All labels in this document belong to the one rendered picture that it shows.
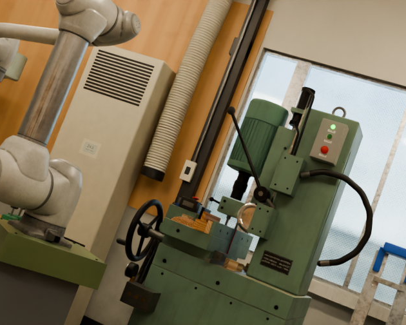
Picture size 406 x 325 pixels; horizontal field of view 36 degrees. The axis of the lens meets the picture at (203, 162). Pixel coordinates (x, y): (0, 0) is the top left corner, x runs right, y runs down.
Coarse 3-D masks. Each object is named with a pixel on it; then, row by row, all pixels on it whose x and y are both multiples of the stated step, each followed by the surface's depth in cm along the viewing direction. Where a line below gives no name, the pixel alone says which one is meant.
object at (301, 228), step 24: (312, 120) 249; (336, 120) 246; (312, 144) 247; (312, 168) 245; (336, 168) 242; (312, 192) 243; (336, 192) 244; (288, 216) 244; (312, 216) 241; (264, 240) 245; (288, 240) 242; (312, 240) 239; (312, 264) 244; (288, 288) 238
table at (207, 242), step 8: (160, 224) 266; (168, 224) 242; (176, 224) 241; (168, 232) 242; (176, 232) 241; (184, 232) 240; (192, 232) 239; (200, 232) 238; (184, 240) 239; (192, 240) 238; (200, 240) 237; (208, 240) 236; (216, 240) 243; (224, 240) 253; (208, 248) 237; (216, 248) 246; (224, 248) 256; (232, 248) 266; (240, 248) 278; (248, 248) 290; (232, 256) 270; (240, 256) 282
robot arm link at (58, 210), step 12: (48, 168) 208; (60, 168) 210; (72, 168) 212; (60, 180) 207; (72, 180) 211; (60, 192) 207; (72, 192) 212; (48, 204) 205; (60, 204) 208; (72, 204) 213; (36, 216) 208; (48, 216) 208; (60, 216) 210
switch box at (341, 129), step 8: (328, 120) 241; (320, 128) 241; (328, 128) 240; (336, 128) 239; (344, 128) 238; (320, 136) 240; (336, 136) 239; (344, 136) 239; (320, 144) 240; (328, 144) 239; (336, 144) 238; (312, 152) 240; (320, 152) 239; (328, 152) 238; (336, 152) 237; (320, 160) 240; (328, 160) 238; (336, 160) 240
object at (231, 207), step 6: (222, 198) 262; (228, 198) 261; (222, 204) 261; (228, 204) 261; (234, 204) 260; (240, 204) 259; (222, 210) 261; (228, 210) 260; (234, 210) 259; (228, 216) 262; (234, 216) 259
